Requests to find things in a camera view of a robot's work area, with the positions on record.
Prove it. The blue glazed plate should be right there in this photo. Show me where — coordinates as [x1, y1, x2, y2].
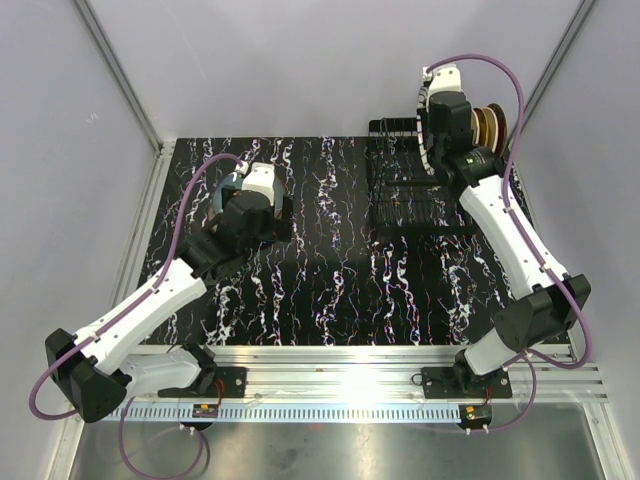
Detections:
[206, 172, 285, 220]

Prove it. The red floral plate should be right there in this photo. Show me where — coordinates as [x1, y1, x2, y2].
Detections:
[488, 103, 508, 157]

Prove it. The amber patterned glass plate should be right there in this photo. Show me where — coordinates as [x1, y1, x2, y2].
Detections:
[473, 107, 497, 151]

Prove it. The black white striped plate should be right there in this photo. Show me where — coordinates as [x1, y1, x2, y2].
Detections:
[416, 85, 435, 175]

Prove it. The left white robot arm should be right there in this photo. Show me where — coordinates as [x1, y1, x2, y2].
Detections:
[45, 191, 294, 423]

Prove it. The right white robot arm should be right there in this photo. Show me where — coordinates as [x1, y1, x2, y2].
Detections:
[427, 91, 591, 397]

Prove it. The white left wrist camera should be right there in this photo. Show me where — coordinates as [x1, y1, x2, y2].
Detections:
[234, 161, 276, 206]

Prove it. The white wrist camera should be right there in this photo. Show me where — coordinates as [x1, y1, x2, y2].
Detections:
[422, 63, 462, 95]
[234, 161, 276, 206]

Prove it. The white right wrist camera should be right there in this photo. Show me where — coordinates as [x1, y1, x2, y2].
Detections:
[422, 63, 462, 95]

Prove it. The black wire dish rack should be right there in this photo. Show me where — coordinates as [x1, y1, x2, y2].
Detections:
[366, 117, 476, 243]

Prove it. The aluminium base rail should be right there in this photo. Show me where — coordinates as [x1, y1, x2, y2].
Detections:
[64, 344, 609, 401]

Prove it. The white slotted cable duct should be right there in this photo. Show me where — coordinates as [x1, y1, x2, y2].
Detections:
[107, 402, 461, 424]

